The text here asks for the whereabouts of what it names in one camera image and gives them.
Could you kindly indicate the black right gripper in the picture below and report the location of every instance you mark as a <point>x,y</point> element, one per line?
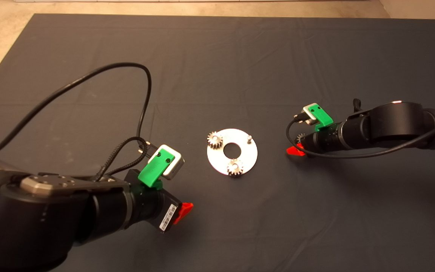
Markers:
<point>323,141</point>

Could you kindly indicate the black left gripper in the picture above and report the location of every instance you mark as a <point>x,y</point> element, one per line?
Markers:
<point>151,206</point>

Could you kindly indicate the steel planetary gear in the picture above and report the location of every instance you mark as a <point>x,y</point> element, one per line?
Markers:
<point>235,167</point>
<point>300,138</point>
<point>214,140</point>

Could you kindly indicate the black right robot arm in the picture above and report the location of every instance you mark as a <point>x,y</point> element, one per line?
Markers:
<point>395,122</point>

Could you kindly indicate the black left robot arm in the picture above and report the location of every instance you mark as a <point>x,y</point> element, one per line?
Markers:
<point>32,226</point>

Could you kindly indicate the round metal carrier plate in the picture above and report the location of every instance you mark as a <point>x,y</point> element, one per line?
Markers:
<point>247,160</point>

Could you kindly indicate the dark grey table cloth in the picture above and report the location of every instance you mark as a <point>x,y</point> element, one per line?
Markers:
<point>278,56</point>

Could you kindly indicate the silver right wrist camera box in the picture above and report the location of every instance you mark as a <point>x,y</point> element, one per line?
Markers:
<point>308,113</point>

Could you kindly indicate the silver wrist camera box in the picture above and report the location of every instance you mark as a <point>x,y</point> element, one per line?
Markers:
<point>308,113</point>
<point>176,168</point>

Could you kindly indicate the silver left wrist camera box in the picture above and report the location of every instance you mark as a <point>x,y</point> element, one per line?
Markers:
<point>176,168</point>

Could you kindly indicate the green right camera mount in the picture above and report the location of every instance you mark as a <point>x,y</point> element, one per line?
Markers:
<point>321,115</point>

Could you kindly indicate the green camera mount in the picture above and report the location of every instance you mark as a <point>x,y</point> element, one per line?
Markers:
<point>153,168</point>
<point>321,115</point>

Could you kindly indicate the green left camera mount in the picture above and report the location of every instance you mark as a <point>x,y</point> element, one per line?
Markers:
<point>153,168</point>

